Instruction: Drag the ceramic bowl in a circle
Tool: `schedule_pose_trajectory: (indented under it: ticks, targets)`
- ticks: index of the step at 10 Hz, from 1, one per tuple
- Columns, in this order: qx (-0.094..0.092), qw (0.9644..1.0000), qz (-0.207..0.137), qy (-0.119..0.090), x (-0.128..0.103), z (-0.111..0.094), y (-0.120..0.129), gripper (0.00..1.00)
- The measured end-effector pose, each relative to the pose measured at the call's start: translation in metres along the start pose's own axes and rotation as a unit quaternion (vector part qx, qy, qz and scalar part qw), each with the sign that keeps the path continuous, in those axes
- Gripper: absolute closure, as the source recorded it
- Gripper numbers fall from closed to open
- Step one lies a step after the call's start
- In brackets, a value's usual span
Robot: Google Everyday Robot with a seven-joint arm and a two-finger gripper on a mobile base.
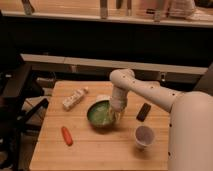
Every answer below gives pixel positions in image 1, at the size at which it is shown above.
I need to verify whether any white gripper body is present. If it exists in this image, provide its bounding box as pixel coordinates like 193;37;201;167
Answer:
110;87;128;112

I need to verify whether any green ceramic bowl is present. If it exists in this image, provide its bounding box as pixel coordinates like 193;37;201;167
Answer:
87;95;123;128

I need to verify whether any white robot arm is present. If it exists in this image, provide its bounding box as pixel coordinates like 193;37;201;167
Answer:
109;69;213;171

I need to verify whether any black rectangular bar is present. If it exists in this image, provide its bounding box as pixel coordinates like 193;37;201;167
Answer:
137;103;151;121

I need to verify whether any white paper cup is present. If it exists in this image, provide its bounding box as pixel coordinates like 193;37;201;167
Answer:
134;125;155;149

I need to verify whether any white snack bar packet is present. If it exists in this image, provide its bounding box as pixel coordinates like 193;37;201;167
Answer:
62;87;89;111

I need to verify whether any orange carrot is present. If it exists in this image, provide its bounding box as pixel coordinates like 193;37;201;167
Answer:
61;127;73;146

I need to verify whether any black chair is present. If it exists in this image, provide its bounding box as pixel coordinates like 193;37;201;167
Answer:
0;55;49;171

